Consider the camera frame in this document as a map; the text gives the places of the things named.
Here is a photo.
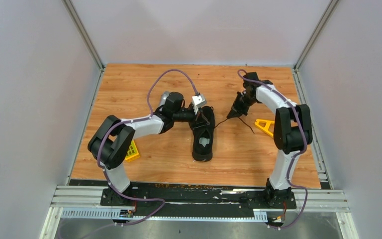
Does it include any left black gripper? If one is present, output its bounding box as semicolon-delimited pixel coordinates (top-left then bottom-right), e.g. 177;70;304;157
173;106;210;130

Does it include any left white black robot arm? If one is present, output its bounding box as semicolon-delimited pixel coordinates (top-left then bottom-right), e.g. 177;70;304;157
88;92;215;206

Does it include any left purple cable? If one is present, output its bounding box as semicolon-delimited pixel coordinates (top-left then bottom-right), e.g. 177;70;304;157
96;68;200;228

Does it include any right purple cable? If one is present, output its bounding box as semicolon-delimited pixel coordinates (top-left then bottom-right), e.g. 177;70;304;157
237;69;308;231

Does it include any colourful toy block stack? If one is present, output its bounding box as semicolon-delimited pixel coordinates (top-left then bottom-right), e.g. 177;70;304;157
125;140;141;162

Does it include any black sneaker shoe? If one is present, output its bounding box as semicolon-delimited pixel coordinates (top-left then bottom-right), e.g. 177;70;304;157
192;106;215;162

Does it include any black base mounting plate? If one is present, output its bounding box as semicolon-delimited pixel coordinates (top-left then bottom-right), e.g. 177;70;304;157
69;179;297;220

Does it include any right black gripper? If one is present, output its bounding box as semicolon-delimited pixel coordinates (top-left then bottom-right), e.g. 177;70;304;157
227;92;258;120

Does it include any purple cable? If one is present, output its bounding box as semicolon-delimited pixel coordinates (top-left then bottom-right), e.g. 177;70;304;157
237;69;308;231
96;68;200;228

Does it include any silver microphone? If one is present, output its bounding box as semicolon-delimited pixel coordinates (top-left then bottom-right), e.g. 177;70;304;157
159;91;170;106

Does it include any black shoelace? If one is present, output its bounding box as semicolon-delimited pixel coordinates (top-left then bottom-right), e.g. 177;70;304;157
214;115;255;135

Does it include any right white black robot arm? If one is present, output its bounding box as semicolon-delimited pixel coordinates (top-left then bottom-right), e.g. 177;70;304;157
227;69;313;208

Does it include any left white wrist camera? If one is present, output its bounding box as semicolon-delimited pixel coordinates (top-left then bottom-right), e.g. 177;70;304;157
191;94;207;115

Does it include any yellow triangular toy piece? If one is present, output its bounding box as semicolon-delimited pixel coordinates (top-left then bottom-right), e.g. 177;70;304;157
254;119;275;138

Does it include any aluminium frame rail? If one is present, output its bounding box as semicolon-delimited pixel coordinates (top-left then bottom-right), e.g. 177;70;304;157
40;181;358;239

